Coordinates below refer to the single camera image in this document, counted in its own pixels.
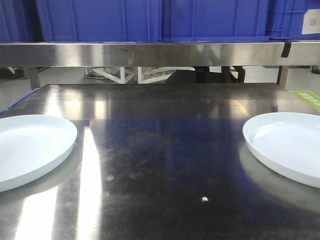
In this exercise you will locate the light blue plate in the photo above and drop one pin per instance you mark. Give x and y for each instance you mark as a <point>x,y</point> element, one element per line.
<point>31,146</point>
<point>287,143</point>

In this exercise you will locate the stainless steel shelf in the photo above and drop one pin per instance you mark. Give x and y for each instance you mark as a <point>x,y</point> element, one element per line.
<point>32,55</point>

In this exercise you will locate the black chair behind table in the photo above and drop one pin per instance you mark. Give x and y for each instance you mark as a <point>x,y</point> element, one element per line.
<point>202,74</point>

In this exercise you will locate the small white crumb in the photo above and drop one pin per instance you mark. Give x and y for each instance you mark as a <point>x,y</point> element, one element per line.
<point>204,199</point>

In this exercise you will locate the large blue crate centre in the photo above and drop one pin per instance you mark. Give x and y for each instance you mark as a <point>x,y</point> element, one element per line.
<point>153,21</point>

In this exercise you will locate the black tape strip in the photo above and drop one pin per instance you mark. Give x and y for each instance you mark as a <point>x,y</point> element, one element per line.
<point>286,50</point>

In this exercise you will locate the green floor sign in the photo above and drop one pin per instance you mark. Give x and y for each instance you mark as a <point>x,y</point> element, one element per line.
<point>308,97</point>

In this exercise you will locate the blue crate left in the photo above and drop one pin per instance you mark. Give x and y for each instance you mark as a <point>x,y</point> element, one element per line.
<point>19,21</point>

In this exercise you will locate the white paper label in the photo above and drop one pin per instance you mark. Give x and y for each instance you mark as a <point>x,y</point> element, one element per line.
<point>311,22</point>

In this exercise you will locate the white metal frame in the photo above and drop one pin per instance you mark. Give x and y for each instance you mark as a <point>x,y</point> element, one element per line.
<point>125,75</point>

